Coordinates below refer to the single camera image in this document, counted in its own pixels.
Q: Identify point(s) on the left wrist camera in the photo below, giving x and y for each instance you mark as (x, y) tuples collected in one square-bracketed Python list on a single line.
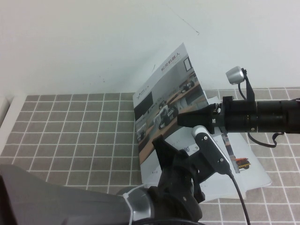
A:
[(211, 147)]

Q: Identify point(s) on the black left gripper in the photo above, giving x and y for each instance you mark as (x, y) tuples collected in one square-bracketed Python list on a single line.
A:
[(178, 173)]

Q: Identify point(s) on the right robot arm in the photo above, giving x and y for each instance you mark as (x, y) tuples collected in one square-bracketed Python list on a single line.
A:
[(276, 117)]

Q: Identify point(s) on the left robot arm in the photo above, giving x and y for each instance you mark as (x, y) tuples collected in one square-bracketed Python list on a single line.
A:
[(58, 201)]

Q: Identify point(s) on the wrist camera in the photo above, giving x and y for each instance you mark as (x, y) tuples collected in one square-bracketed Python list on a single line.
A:
[(211, 147), (234, 75)]

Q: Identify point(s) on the white zip tie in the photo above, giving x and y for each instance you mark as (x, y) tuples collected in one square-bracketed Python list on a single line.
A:
[(124, 195)]

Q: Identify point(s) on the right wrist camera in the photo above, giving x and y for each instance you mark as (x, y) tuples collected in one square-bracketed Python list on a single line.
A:
[(234, 75)]

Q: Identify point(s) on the grey checked tablecloth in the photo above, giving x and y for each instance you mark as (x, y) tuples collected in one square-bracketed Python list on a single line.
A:
[(70, 129)]

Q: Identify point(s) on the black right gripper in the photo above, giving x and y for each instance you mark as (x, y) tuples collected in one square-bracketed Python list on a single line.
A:
[(236, 117)]

